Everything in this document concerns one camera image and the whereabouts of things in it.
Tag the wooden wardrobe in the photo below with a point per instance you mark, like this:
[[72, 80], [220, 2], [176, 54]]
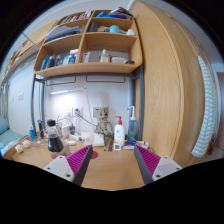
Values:
[[170, 83]]

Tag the white pump bottle red top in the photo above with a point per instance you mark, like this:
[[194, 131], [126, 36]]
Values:
[[119, 133]]

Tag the small white cube clock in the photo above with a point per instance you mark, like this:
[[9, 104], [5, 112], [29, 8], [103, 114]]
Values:
[[117, 146]]

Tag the light blue bedding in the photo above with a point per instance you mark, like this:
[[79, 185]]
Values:
[[6, 135]]

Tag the translucent white cup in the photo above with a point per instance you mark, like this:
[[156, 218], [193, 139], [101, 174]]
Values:
[[95, 139]]

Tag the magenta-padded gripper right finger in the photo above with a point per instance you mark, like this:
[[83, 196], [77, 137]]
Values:
[[163, 168]]

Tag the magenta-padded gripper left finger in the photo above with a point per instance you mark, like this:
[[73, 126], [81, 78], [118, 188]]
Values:
[[60, 166]]

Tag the clear blue spray bottle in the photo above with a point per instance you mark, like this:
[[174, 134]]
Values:
[[132, 128]]

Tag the wooden wall shelf unit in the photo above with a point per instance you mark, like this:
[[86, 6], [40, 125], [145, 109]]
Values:
[[88, 41]]

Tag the dark drink bottle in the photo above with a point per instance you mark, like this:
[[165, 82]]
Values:
[[55, 141]]

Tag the white desk lamp bar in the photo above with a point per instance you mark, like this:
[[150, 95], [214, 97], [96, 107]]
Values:
[[68, 90]]

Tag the small blue bottle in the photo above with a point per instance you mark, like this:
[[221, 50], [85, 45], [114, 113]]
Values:
[[32, 133]]

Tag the wooden robot figurine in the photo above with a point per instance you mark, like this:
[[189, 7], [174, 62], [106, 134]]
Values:
[[104, 123]]

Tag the green striped white towel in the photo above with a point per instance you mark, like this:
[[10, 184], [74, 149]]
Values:
[[207, 110]]

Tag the flat round red coaster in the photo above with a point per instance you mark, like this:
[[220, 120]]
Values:
[[94, 155]]

